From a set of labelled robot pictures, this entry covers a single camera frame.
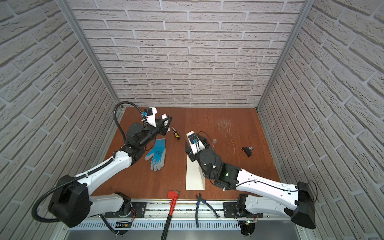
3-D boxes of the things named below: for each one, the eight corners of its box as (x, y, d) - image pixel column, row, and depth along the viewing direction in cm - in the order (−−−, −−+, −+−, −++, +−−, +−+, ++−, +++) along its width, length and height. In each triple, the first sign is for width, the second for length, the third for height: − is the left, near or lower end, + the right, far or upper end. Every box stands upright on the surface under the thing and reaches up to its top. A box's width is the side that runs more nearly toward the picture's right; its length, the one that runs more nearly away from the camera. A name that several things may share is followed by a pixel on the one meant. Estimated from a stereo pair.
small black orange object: (248, 157, 95) (249, 155, 93) (241, 149, 99) (242, 147, 97) (255, 152, 97) (256, 150, 96) (248, 144, 101) (248, 142, 99)
